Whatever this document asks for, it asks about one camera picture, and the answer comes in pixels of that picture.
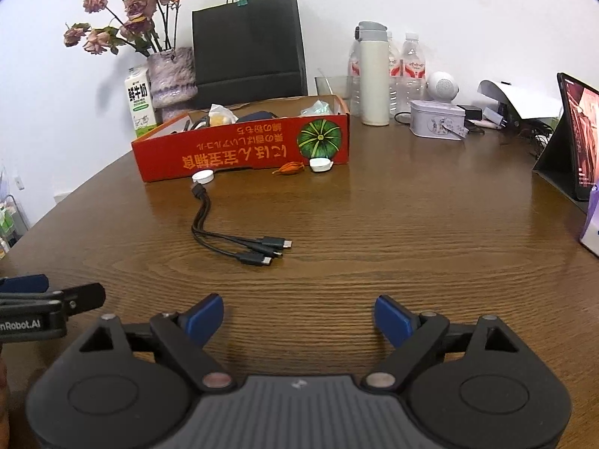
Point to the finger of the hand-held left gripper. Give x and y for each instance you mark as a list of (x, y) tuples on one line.
[(23, 284), (84, 297)]

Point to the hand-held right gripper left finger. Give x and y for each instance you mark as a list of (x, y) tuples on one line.
[(203, 318)]

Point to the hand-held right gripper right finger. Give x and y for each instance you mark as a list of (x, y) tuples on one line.
[(393, 319)]

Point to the red cardboard box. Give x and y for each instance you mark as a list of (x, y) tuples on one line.
[(234, 154)]

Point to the clear plastic organizer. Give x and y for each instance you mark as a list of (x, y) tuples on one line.
[(9, 224)]

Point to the white round cap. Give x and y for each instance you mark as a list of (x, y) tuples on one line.
[(321, 164), (203, 177)]

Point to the grey tin box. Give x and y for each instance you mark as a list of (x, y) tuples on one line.
[(433, 121)]

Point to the green and white milk carton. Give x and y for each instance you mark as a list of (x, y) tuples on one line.
[(140, 103)]

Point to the dark blue pouch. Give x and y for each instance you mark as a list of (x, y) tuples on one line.
[(256, 117)]

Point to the black power adapter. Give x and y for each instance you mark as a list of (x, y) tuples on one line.
[(470, 112)]

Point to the crumpled clear plastic wrapper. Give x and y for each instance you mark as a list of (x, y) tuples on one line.
[(318, 108)]

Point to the small white charger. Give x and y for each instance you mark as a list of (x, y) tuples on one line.
[(494, 115)]

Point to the white thermos bottle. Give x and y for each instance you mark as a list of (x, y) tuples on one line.
[(374, 89)]

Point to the purple fuzzy vase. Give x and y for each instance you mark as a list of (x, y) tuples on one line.
[(171, 79)]

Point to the white round speaker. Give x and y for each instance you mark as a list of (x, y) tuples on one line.
[(442, 86)]

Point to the clear water bottle red label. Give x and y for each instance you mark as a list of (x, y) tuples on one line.
[(414, 70), (394, 79), (354, 84)]

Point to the clear glass cup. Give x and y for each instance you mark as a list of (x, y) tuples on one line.
[(334, 86)]

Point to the white paper sheet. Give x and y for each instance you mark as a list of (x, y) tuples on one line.
[(524, 100)]

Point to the tablet with dark case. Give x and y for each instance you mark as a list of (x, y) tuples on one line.
[(578, 140)]

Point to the black paper bag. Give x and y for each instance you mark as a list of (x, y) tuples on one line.
[(248, 46)]

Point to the dried rose bouquet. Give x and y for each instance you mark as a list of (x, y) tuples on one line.
[(140, 7)]

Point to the white wall socket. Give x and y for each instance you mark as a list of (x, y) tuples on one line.
[(18, 182), (62, 197)]

